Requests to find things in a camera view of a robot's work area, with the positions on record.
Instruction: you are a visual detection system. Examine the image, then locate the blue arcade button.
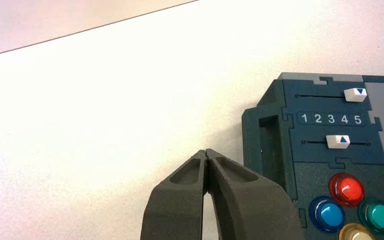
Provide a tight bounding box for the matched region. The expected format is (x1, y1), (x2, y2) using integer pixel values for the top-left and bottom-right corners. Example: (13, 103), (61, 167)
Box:
(308, 195), (347, 234)

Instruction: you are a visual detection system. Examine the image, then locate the white slider with down arrow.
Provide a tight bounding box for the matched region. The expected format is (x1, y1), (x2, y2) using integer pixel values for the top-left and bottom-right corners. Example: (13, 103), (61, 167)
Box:
(343, 87), (368, 103)

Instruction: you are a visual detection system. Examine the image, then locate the white slider with up arrow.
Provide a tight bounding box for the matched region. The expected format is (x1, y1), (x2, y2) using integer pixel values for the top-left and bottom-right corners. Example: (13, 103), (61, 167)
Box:
(325, 134), (351, 150)

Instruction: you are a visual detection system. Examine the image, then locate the red arcade button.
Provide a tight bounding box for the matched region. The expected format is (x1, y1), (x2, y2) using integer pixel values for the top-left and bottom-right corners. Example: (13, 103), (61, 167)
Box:
(328, 172), (365, 208)

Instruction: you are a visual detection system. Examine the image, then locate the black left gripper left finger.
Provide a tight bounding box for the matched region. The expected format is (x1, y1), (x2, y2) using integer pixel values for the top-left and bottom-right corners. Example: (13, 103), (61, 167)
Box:
(140, 149), (209, 240)

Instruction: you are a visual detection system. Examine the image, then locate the green arcade button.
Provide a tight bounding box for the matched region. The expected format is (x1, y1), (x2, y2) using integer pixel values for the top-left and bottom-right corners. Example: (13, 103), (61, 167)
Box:
(357, 198), (384, 235)

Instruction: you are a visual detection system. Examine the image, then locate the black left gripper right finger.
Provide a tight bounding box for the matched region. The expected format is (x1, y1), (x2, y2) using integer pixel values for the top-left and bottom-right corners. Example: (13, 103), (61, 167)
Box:
(206, 148), (307, 240)

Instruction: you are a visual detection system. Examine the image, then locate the yellow arcade button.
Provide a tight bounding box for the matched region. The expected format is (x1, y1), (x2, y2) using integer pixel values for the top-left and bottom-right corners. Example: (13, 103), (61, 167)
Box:
(338, 222), (375, 240)

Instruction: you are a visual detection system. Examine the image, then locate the dark teal puzzle box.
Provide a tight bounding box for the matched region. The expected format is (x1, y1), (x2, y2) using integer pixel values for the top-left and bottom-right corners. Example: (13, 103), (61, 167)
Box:
(241, 72), (384, 240)

